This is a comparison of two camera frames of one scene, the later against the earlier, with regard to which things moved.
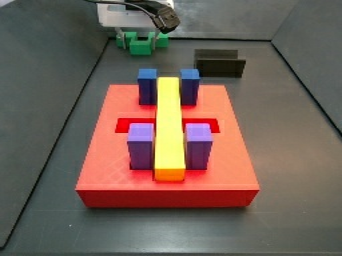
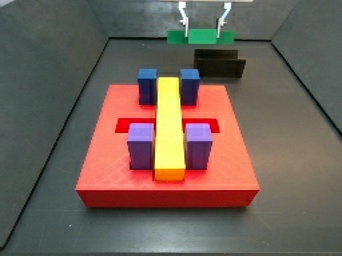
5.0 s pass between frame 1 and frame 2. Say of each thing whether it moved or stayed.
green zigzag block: moved
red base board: stayed
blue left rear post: stayed
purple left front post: stayed
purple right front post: stayed
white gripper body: moved
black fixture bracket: stayed
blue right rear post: stayed
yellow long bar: stayed
